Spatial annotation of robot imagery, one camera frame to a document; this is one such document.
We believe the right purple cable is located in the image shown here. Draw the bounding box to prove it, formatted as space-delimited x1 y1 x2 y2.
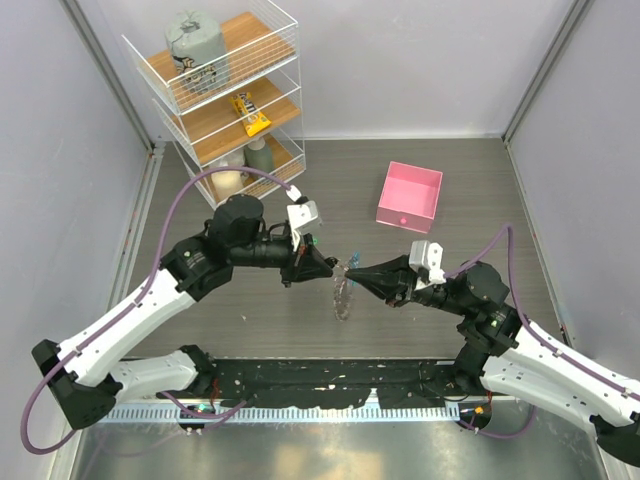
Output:
442 223 640 441

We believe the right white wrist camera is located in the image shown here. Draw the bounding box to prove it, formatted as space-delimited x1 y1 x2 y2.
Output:
408 240 446 286

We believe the green pump bottle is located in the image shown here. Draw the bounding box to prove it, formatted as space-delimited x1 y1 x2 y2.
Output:
244 137 275 173

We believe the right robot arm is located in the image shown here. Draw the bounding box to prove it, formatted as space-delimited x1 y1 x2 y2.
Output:
346 255 639 466

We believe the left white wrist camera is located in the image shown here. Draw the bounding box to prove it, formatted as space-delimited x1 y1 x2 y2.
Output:
286 185 322 249

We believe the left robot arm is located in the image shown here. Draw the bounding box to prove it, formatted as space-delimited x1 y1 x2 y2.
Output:
32 194 337 430

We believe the purple cable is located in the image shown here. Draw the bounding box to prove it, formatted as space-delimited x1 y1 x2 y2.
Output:
22 168 296 456
442 223 640 441

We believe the patterned jar on shelf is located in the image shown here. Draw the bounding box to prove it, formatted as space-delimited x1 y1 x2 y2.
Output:
218 149 246 174

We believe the white slotted cable duct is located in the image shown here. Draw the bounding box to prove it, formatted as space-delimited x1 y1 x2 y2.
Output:
100 400 460 425

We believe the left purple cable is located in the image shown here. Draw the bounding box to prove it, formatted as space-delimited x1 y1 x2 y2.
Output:
22 168 296 456

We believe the yellow candy bag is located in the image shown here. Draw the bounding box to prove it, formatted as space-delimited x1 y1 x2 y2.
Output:
230 92 272 138

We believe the cream pump bottle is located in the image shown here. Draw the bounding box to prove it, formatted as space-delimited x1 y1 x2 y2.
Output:
211 170 244 201

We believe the pink open drawer box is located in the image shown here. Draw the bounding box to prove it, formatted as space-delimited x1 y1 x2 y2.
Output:
376 161 443 234

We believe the grey wrapped paper roll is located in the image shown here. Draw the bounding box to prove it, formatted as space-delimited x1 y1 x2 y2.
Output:
165 10 230 94

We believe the white wire shelf rack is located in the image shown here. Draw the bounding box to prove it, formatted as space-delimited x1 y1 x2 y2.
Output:
127 1 306 207

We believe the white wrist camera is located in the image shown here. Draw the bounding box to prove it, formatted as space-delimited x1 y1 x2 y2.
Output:
408 240 446 286
286 185 322 249

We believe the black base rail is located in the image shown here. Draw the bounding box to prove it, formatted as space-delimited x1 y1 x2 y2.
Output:
94 355 566 409

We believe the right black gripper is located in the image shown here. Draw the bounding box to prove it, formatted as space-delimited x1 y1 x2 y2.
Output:
346 252 473 316

